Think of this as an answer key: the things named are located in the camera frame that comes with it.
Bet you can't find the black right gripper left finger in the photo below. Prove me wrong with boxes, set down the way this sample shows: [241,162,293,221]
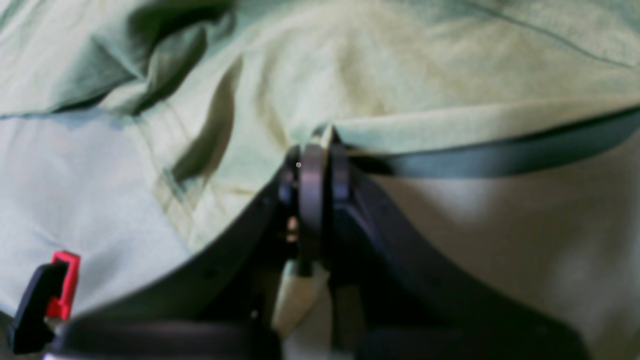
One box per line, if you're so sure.
[46,146,300,360]

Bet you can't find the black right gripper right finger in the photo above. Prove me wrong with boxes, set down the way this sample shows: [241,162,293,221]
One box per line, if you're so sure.
[327,144,590,360]

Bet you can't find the light green T-shirt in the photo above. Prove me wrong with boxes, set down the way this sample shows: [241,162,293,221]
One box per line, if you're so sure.
[1,0,639,251]

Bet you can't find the pale green table cloth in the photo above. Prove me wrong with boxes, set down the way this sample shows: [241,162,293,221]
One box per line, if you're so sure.
[1,110,639,360]

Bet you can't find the orange black clamp top left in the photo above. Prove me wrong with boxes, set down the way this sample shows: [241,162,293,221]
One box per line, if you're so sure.
[7,251,82,355]

